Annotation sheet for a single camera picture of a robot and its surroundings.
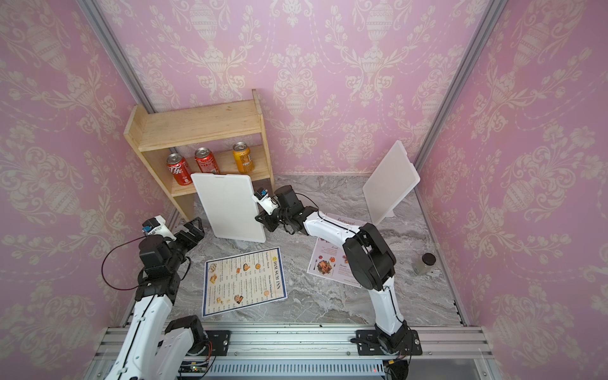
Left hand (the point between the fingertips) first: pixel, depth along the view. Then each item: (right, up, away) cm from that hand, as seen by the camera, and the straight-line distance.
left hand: (194, 224), depth 79 cm
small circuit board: (+4, -42, -7) cm, 43 cm away
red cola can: (-6, +19, +3) cm, 20 cm away
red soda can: (+2, +22, +5) cm, 23 cm away
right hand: (+20, +2, +9) cm, 22 cm away
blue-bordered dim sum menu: (+14, -22, +9) cm, 28 cm away
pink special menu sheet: (+47, -15, +14) cm, 51 cm away
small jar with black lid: (+78, -15, +3) cm, 79 cm away
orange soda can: (+14, +24, +7) cm, 29 cm away
